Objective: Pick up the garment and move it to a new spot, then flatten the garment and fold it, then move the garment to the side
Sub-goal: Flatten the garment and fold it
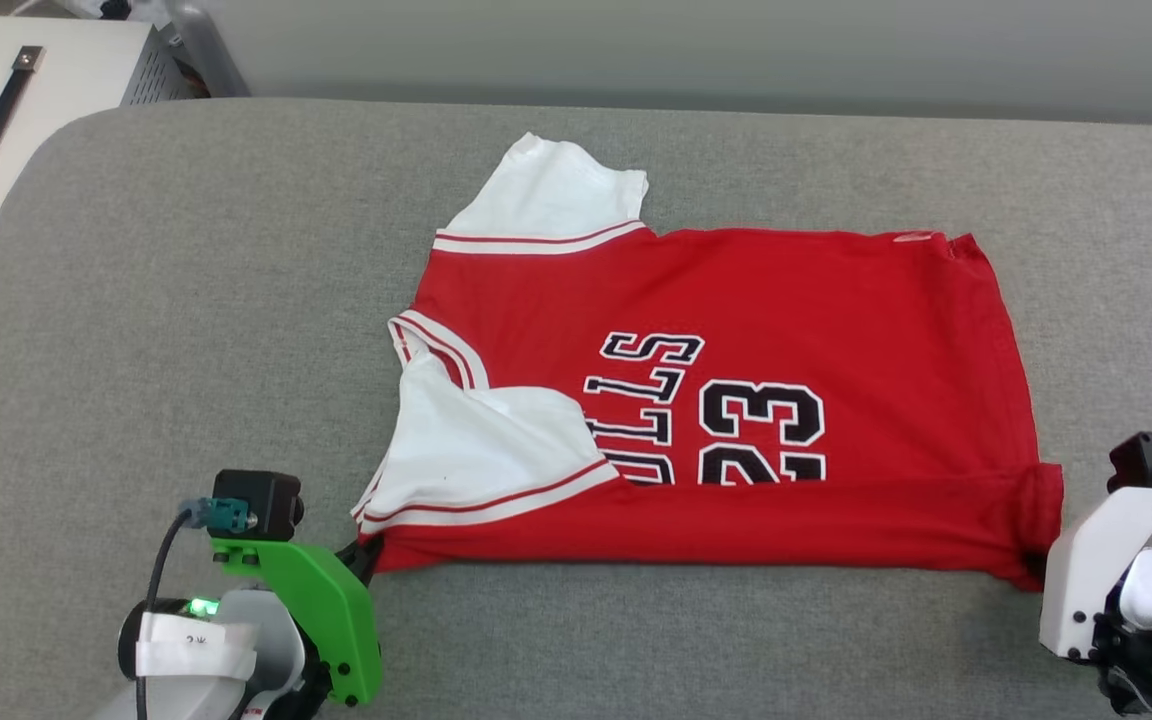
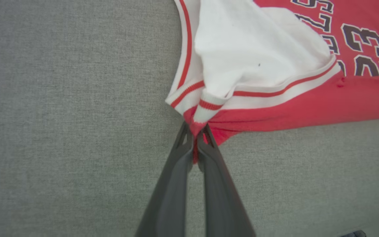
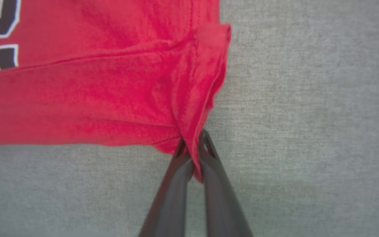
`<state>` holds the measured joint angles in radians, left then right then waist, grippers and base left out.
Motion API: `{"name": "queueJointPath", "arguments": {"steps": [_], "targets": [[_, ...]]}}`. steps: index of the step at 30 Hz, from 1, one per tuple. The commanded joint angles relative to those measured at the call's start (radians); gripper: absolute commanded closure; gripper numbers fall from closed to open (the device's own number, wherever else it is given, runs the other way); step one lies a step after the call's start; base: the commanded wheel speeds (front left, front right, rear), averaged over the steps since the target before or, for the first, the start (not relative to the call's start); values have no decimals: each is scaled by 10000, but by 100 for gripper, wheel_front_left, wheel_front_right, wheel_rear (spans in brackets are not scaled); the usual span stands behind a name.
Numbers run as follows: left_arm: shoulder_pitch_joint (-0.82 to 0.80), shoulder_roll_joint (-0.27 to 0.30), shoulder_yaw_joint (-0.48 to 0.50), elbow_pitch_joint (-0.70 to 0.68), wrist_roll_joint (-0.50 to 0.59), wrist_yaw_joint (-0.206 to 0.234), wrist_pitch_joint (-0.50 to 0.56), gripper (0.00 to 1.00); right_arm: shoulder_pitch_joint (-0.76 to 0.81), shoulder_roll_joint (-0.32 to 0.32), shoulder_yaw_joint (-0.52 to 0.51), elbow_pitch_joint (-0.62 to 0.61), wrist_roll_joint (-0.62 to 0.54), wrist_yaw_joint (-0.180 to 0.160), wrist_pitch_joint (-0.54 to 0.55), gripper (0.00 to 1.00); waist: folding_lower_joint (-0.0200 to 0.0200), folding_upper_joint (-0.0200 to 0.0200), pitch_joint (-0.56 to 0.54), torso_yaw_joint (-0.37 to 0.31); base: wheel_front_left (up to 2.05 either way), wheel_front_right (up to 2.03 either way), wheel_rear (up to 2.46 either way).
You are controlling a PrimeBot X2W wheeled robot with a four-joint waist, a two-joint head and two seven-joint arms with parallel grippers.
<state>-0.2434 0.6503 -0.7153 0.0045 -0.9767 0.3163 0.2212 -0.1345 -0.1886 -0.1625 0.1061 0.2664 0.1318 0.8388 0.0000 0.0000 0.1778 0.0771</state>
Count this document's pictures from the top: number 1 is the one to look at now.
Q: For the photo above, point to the teal left camera connector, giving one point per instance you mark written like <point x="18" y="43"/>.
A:
<point x="224" y="515"/>

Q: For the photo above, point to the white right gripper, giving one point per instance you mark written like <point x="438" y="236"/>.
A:
<point x="1086" y="580"/>

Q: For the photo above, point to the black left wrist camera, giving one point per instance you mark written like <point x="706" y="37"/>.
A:
<point x="256" y="503"/>

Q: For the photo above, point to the white partition panel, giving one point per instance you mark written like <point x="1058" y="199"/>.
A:
<point x="736" y="50"/>

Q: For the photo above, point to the red and white basketball jersey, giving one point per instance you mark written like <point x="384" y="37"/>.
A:
<point x="736" y="400"/>

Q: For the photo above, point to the white metal case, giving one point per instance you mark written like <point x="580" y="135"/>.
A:
<point x="66" y="120"/>

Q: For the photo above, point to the white power strip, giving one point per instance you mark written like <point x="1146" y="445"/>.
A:
<point x="116" y="8"/>

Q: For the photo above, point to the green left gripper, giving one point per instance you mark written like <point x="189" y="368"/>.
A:
<point x="336" y="630"/>

